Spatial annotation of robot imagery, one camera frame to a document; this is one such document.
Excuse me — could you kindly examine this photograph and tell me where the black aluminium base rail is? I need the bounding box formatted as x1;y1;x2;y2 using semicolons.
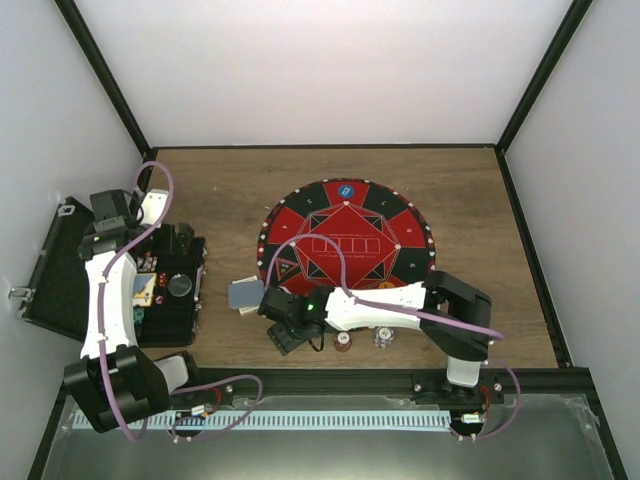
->
187;367;599;409

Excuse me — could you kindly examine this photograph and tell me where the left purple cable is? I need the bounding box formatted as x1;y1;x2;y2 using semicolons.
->
97;161;264;443

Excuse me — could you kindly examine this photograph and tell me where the round red black poker mat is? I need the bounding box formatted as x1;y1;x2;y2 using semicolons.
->
257;178;436;295

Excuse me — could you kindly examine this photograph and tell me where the black round dealer button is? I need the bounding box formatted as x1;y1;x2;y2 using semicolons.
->
167;274;193;298

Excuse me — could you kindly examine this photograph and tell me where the purple cable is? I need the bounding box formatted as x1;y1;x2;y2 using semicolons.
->
97;161;264;443
265;239;522;441

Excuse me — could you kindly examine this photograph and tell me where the light blue slotted cable duct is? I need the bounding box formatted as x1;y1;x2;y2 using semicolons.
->
72;410;451;430

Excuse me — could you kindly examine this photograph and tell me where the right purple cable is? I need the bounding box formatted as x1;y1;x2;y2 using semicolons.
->
265;239;522;441

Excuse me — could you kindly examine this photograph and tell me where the orange brown poker chip stack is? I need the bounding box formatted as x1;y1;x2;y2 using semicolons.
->
334;332;352;353

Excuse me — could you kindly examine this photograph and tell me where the black frame post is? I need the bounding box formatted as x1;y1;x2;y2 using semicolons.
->
497;0;594;151
53;0;151;154

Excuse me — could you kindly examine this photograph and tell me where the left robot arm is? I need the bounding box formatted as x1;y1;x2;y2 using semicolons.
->
64;189;205;433

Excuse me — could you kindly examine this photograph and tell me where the black frame post left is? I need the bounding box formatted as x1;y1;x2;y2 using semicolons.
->
53;0;151;154

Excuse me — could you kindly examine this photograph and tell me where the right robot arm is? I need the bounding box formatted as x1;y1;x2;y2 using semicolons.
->
257;271;502;403

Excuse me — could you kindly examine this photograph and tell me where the black poker set case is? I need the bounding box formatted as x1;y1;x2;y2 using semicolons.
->
18;197;206;348

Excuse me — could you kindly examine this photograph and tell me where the blue small blind button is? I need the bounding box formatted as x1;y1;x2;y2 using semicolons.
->
337;184;355;199

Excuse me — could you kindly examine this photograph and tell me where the blue white poker chip stack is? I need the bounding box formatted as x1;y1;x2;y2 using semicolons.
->
373;327;395;349

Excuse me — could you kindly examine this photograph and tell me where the card deck in case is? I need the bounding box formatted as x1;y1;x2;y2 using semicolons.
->
132;273;156;308

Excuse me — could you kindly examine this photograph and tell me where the black frame post right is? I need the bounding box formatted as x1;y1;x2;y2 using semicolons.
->
497;0;594;151

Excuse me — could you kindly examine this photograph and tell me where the triangular all in marker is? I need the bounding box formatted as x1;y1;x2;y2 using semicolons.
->
275;258;300;282

